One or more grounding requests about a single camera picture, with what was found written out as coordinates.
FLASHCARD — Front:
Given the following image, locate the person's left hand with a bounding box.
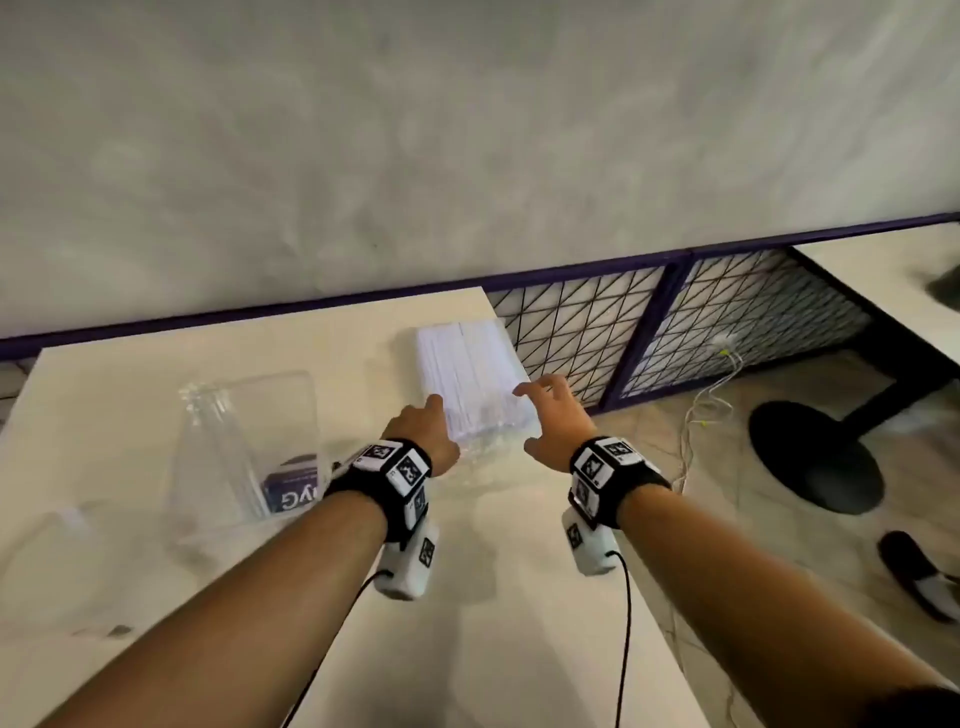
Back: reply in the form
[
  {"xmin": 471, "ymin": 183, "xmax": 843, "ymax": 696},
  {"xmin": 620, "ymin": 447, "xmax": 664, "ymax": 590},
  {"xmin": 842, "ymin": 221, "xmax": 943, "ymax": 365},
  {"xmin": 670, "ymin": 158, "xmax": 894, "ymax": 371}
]
[{"xmin": 380, "ymin": 394, "xmax": 461, "ymax": 478}]

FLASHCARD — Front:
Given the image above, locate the person's right hand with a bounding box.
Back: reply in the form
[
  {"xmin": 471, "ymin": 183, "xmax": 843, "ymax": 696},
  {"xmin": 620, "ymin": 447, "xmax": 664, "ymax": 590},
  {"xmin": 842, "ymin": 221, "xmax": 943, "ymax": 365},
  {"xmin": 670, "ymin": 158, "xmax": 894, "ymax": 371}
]
[{"xmin": 512, "ymin": 374, "xmax": 602, "ymax": 475}]

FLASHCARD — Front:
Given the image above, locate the clear plastic bag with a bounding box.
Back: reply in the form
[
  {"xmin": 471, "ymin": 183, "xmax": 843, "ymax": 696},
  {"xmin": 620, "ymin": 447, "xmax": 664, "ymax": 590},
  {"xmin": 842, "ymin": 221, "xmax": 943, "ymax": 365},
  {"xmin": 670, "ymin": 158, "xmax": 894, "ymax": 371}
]
[{"xmin": 414, "ymin": 318, "xmax": 541, "ymax": 451}]

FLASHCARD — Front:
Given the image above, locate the clear plastic cup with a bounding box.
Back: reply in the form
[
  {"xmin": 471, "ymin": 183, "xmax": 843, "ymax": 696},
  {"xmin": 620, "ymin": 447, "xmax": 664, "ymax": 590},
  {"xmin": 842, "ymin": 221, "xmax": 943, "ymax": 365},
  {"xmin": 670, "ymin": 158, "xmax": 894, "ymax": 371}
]
[{"xmin": 0, "ymin": 503, "xmax": 163, "ymax": 639}]

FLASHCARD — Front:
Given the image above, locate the person's right forearm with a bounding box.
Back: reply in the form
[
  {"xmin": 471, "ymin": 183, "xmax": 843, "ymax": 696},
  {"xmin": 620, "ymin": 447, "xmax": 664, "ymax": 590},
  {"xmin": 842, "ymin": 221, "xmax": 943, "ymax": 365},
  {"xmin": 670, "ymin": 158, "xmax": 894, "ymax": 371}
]
[{"xmin": 616, "ymin": 483, "xmax": 960, "ymax": 728}]

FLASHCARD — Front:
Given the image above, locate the person's left forearm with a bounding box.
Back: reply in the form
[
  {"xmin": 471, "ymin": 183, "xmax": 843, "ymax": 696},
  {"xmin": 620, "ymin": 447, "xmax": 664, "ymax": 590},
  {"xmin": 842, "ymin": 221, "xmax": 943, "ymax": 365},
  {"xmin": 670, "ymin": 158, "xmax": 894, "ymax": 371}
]
[{"xmin": 33, "ymin": 491, "xmax": 389, "ymax": 728}]

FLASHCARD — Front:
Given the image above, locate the clear acrylic sign stand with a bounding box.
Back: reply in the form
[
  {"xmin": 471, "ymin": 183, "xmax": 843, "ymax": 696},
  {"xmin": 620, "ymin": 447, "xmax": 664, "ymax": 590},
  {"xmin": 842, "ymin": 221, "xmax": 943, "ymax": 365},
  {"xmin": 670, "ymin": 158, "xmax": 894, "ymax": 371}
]
[{"xmin": 166, "ymin": 369, "xmax": 331, "ymax": 556}]

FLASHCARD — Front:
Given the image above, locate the black and white shoe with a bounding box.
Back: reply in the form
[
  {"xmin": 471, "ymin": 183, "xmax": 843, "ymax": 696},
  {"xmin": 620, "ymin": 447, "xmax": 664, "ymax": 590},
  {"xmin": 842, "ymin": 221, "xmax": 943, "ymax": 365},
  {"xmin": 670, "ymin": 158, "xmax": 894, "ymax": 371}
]
[{"xmin": 877, "ymin": 530, "xmax": 960, "ymax": 625}]

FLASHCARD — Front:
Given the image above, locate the black shirt sleeve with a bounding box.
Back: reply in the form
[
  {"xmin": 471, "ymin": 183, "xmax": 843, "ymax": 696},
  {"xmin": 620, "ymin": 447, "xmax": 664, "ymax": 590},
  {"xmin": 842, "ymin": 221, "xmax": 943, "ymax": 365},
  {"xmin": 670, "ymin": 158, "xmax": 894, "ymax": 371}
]
[{"xmin": 858, "ymin": 680, "xmax": 960, "ymax": 728}]

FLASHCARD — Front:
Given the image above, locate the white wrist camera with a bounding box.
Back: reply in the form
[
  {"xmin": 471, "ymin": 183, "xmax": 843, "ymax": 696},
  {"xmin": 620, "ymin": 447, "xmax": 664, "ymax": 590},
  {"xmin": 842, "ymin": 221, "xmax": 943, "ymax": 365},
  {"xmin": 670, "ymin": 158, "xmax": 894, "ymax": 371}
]
[
  {"xmin": 560, "ymin": 506, "xmax": 624, "ymax": 579},
  {"xmin": 372, "ymin": 509, "xmax": 439, "ymax": 603}
]

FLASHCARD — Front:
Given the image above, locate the purple framed wire mesh fence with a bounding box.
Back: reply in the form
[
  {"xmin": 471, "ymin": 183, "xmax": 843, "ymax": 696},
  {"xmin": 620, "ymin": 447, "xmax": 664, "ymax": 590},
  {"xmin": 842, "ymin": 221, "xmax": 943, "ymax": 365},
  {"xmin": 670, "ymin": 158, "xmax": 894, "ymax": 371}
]
[{"xmin": 0, "ymin": 212, "xmax": 960, "ymax": 415}]

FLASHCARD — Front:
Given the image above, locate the black camera cable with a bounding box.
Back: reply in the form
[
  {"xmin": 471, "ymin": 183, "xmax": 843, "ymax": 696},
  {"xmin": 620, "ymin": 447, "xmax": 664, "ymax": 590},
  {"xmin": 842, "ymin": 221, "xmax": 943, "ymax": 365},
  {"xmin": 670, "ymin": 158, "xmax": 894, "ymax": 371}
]
[
  {"xmin": 279, "ymin": 568, "xmax": 395, "ymax": 728},
  {"xmin": 605, "ymin": 549, "xmax": 635, "ymax": 728}
]

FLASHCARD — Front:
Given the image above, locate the thin white cable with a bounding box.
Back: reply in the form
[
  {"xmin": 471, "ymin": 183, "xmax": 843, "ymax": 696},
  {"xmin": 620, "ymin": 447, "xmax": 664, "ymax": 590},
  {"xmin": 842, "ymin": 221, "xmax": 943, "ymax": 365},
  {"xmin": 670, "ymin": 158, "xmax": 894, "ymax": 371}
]
[{"xmin": 669, "ymin": 341, "xmax": 745, "ymax": 496}]

